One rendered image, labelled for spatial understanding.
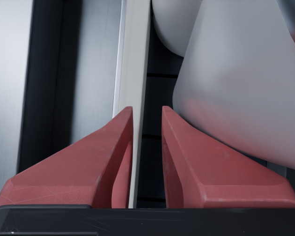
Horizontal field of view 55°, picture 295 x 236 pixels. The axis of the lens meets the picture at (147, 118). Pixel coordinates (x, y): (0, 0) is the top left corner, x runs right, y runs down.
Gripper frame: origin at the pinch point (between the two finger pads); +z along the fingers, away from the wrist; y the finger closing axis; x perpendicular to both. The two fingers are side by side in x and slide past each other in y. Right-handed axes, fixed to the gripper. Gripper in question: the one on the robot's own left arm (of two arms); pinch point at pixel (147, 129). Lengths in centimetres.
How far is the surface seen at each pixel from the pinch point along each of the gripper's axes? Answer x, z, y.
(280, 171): 5.1, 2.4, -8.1
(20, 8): -2.7, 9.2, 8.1
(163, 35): -2.2, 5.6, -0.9
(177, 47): -1.5, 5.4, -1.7
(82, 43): 1.0, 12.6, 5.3
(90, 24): -0.3, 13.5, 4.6
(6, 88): 1.4, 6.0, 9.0
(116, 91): 1.5, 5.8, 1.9
